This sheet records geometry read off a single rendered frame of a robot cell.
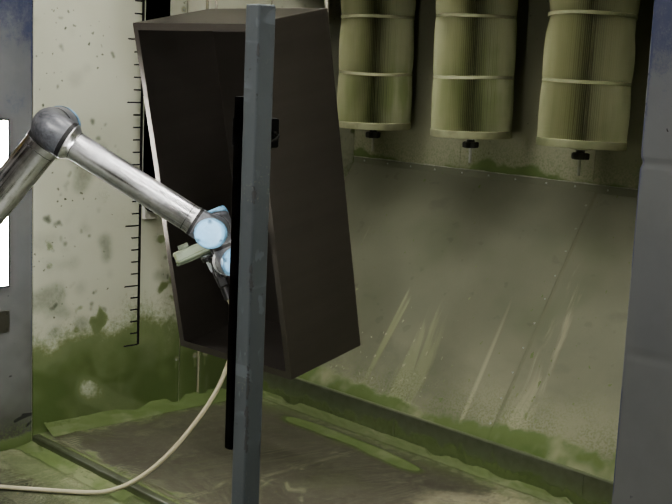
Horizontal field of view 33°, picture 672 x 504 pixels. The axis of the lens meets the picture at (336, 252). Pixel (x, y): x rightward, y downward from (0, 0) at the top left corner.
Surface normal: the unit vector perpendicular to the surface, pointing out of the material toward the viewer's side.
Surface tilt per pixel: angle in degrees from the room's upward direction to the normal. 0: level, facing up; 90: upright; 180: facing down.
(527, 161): 90
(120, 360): 90
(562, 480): 90
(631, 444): 90
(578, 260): 57
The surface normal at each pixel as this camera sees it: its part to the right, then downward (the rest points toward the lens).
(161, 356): 0.69, 0.15
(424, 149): -0.72, 0.07
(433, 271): -0.58, -0.47
